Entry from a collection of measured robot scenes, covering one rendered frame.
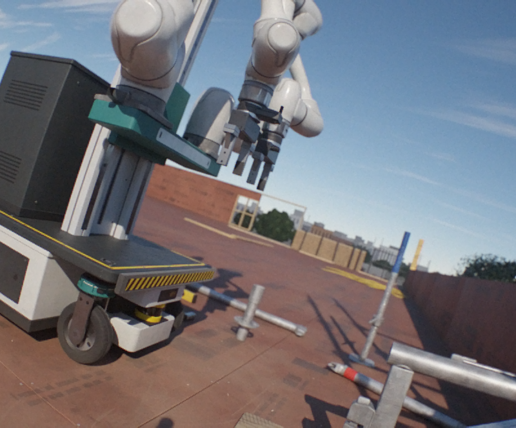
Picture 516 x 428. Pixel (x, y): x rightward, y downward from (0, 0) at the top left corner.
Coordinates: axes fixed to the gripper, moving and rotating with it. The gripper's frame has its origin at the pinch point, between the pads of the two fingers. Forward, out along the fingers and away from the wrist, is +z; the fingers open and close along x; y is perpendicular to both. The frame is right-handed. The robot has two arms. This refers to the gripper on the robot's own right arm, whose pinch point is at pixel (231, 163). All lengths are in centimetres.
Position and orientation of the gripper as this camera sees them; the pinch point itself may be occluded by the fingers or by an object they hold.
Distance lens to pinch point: 107.7
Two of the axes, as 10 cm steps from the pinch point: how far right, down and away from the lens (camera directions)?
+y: -9.0, -3.0, 3.0
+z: -3.2, 9.5, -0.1
